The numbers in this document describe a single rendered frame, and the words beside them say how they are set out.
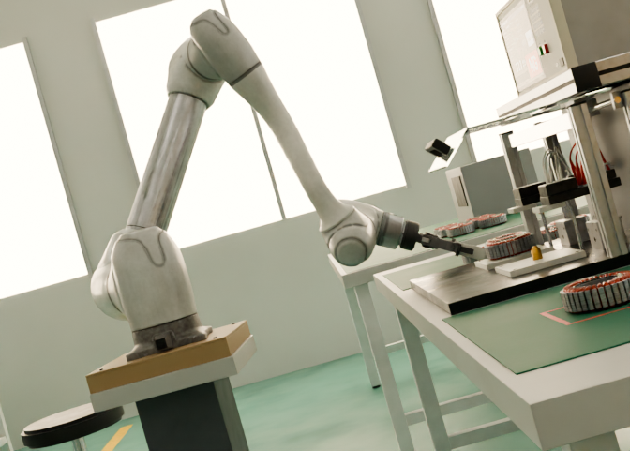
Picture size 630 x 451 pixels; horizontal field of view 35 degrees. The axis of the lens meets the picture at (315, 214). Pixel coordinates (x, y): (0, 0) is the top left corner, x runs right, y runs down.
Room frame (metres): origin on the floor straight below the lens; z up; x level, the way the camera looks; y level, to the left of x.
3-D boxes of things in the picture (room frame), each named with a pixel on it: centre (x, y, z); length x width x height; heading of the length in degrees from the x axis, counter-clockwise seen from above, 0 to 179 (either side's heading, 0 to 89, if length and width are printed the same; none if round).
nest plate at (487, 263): (2.23, -0.40, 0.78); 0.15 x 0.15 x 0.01; 1
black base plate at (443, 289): (2.11, -0.42, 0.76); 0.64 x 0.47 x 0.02; 1
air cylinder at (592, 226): (1.99, -0.55, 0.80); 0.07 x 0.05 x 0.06; 1
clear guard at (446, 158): (1.92, -0.41, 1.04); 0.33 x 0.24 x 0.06; 91
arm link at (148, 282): (2.28, 0.40, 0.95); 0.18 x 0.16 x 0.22; 28
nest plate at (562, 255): (1.99, -0.40, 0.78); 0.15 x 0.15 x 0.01; 1
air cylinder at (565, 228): (2.23, -0.54, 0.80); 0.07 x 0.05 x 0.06; 1
